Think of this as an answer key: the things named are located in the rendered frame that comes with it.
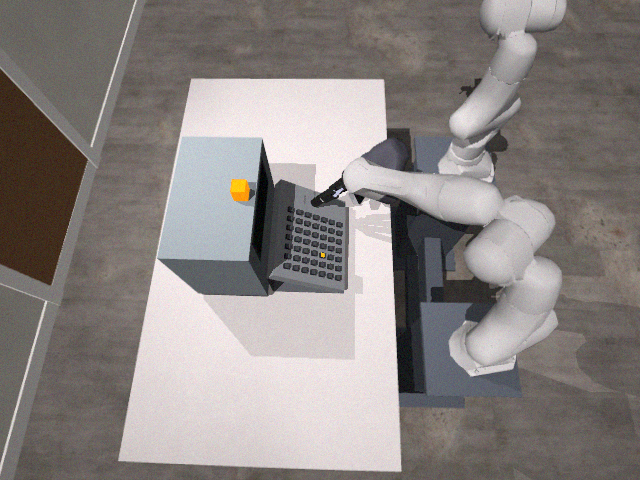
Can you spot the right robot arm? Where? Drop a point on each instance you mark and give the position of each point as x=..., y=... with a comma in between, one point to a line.
x=491, y=99

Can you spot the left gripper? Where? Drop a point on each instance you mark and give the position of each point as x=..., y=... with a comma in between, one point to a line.
x=331, y=193

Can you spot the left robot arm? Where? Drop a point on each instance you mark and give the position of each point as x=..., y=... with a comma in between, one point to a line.
x=502, y=251

